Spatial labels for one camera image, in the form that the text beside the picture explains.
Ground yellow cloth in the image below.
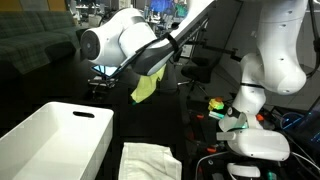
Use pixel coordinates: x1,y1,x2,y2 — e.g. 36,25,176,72
131,65,166,103

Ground white storage box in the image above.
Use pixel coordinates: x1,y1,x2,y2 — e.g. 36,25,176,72
0,102,114,180

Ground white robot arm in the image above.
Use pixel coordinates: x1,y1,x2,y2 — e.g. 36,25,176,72
80,0,313,132

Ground black office chair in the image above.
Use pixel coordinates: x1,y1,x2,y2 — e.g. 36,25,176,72
178,57,219,100

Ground colourful toy blocks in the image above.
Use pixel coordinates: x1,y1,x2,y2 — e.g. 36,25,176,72
208,97,224,111

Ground tablet with lit screen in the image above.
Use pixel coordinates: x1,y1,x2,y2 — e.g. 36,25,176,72
91,65,117,79

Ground white cloth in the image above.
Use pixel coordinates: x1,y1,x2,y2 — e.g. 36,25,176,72
118,142,182,180

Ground green plaid sofa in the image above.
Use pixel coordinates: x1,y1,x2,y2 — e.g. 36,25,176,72
0,11,82,74

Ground laptop with dark screen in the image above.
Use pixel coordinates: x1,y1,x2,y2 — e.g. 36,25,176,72
284,100,320,157

